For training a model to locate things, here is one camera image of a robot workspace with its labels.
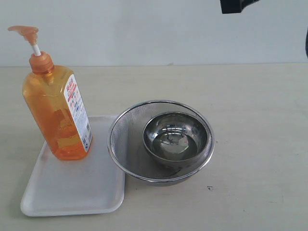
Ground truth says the orange dish soap pump bottle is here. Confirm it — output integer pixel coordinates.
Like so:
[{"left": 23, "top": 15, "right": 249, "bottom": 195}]
[{"left": 8, "top": 26, "right": 92, "bottom": 160}]

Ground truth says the small stainless steel bowl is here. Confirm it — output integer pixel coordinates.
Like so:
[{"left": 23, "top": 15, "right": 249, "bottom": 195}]
[{"left": 143, "top": 112, "right": 209, "bottom": 166}]

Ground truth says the steel mesh strainer basket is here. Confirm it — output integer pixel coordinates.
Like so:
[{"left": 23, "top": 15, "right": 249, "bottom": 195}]
[{"left": 107, "top": 100, "right": 215, "bottom": 186}]

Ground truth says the white rectangular plastic tray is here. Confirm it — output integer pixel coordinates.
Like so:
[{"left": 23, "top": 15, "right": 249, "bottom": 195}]
[{"left": 20, "top": 115, "right": 125, "bottom": 217}]

